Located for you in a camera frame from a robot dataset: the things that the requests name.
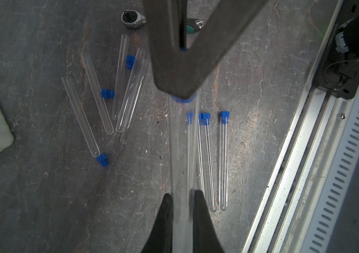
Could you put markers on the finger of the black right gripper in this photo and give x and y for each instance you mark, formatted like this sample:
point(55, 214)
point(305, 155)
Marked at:
point(223, 28)
point(165, 22)

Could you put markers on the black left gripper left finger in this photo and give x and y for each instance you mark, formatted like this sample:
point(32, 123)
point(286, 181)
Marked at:
point(160, 239)

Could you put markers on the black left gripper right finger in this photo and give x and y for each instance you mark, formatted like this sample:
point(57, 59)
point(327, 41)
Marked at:
point(205, 239)

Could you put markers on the test tube with blue stopper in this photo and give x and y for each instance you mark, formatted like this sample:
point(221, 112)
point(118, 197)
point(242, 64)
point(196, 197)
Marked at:
point(99, 100)

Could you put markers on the open clear test tube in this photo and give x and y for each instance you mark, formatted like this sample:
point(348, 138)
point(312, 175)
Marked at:
point(81, 116)
point(124, 44)

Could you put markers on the loose blue stopper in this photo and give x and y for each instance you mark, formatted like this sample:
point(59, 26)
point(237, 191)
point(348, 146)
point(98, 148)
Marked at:
point(107, 93)
point(102, 160)
point(130, 59)

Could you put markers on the aluminium front rail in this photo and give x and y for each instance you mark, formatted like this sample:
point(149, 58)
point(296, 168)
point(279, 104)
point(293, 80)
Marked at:
point(316, 165)

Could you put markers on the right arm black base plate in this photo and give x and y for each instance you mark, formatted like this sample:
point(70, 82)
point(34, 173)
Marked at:
point(347, 47)

